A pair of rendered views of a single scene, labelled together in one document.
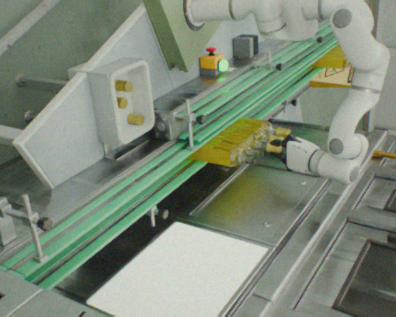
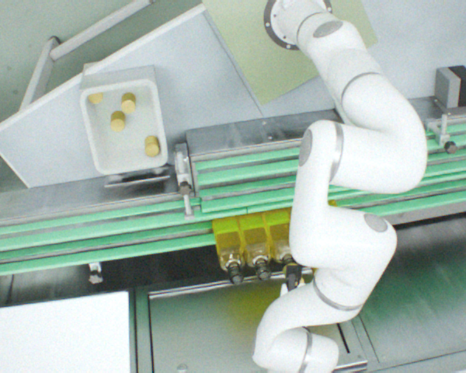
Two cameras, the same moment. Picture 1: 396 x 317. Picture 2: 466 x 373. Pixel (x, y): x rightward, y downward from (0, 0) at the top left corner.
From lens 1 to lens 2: 1.26 m
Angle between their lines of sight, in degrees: 44
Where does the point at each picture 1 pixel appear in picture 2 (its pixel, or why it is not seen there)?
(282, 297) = not seen: outside the picture
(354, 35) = (299, 191)
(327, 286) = not seen: outside the picture
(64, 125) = (44, 128)
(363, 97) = (311, 301)
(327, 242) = not seen: outside the picture
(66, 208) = not seen: outside the picture
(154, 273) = (31, 330)
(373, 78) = (330, 280)
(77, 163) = (63, 171)
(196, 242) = (101, 330)
